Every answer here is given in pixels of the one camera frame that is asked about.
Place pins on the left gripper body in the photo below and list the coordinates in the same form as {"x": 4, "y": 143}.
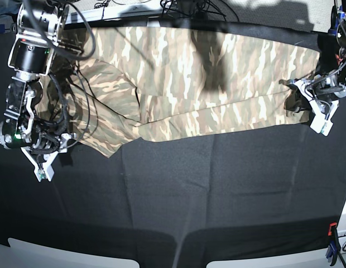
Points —
{"x": 330, "y": 92}

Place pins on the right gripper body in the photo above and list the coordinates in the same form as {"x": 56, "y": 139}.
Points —
{"x": 47, "y": 142}

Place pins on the camouflage t-shirt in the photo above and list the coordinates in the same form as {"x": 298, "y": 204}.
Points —
{"x": 162, "y": 84}

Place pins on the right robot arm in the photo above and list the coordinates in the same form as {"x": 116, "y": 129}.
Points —
{"x": 38, "y": 40}

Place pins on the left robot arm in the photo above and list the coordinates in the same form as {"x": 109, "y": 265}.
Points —
{"x": 331, "y": 67}

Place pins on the black table cloth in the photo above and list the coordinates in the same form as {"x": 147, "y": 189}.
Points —
{"x": 188, "y": 202}

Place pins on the clamp bottom right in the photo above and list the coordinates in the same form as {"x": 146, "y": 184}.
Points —
{"x": 333, "y": 246}

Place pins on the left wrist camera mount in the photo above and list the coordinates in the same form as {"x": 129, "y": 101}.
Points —
{"x": 305, "y": 100}

